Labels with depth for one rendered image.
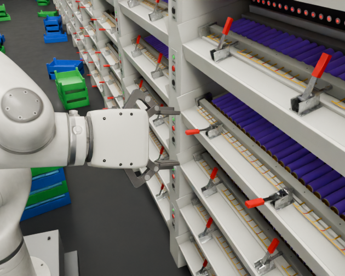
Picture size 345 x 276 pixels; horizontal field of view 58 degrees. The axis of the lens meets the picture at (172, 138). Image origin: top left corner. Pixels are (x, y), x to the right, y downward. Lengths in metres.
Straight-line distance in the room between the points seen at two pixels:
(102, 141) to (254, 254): 0.47
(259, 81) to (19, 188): 0.55
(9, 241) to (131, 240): 0.81
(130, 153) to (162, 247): 1.02
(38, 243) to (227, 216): 0.60
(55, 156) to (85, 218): 1.21
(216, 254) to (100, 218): 0.78
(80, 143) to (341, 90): 0.40
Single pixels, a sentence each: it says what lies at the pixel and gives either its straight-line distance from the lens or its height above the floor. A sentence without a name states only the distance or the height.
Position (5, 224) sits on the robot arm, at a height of 0.64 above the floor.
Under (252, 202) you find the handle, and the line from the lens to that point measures 0.59.
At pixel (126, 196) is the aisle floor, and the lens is 1.75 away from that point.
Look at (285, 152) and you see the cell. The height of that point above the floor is 0.80.
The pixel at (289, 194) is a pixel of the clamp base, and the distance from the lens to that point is 0.62.
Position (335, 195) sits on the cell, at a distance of 0.63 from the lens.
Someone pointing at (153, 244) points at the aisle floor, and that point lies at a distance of 1.51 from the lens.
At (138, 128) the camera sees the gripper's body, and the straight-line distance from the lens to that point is 0.52.
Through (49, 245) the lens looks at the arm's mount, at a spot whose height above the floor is 0.38.
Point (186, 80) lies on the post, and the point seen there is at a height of 0.85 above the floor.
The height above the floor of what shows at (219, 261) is 0.36.
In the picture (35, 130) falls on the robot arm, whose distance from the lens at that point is 0.41.
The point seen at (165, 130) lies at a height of 0.56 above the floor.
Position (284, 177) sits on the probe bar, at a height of 0.79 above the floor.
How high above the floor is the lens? 1.18
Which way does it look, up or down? 33 degrees down
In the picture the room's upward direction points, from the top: straight up
